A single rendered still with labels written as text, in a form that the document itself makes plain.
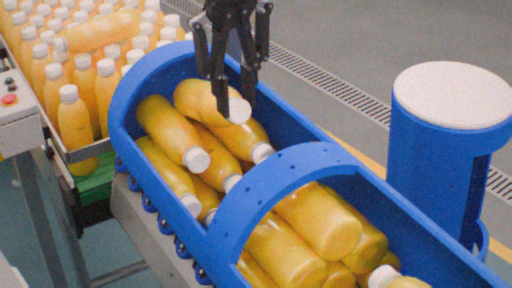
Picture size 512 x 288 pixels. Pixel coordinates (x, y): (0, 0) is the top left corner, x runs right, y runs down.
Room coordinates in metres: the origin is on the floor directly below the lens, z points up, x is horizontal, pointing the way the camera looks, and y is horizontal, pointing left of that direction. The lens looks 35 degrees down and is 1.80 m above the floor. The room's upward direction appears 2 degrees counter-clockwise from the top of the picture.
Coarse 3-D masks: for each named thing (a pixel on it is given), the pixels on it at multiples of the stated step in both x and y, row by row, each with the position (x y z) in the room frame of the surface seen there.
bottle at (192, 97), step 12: (180, 84) 1.10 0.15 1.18; (192, 84) 1.07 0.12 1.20; (204, 84) 1.04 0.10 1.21; (180, 96) 1.07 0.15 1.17; (192, 96) 1.03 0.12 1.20; (204, 96) 0.99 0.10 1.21; (240, 96) 0.99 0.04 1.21; (180, 108) 1.06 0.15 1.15; (192, 108) 1.01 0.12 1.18; (204, 108) 0.98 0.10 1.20; (204, 120) 0.98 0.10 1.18; (216, 120) 0.96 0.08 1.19; (228, 120) 0.95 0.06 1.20
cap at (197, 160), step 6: (192, 150) 0.97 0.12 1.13; (198, 150) 0.96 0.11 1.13; (186, 156) 0.96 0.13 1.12; (192, 156) 0.95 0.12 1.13; (198, 156) 0.95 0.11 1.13; (204, 156) 0.96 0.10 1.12; (186, 162) 0.95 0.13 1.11; (192, 162) 0.95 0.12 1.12; (198, 162) 0.95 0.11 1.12; (204, 162) 0.96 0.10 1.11; (192, 168) 0.95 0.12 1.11; (198, 168) 0.95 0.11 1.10; (204, 168) 0.96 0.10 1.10
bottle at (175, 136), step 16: (160, 96) 1.12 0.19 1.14; (144, 112) 1.09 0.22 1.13; (160, 112) 1.06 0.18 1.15; (176, 112) 1.07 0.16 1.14; (144, 128) 1.07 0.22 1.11; (160, 128) 1.03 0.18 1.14; (176, 128) 1.01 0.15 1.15; (192, 128) 1.02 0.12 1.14; (160, 144) 1.01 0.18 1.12; (176, 144) 0.98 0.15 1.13; (192, 144) 0.98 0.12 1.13; (176, 160) 0.97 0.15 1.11
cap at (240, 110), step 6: (234, 102) 0.95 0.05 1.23; (240, 102) 0.95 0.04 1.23; (246, 102) 0.95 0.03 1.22; (234, 108) 0.94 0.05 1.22; (240, 108) 0.95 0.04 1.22; (246, 108) 0.95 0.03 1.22; (234, 114) 0.94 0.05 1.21; (240, 114) 0.94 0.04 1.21; (246, 114) 0.95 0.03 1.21; (234, 120) 0.93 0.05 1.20; (240, 120) 0.94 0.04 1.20; (246, 120) 0.94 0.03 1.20
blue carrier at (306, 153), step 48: (192, 48) 1.14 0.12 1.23; (144, 96) 1.13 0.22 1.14; (288, 144) 1.06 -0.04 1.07; (336, 144) 0.86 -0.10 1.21; (240, 192) 0.76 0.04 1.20; (288, 192) 0.74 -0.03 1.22; (384, 192) 0.74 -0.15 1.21; (192, 240) 0.78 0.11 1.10; (240, 240) 0.70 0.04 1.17; (432, 240) 0.72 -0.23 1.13
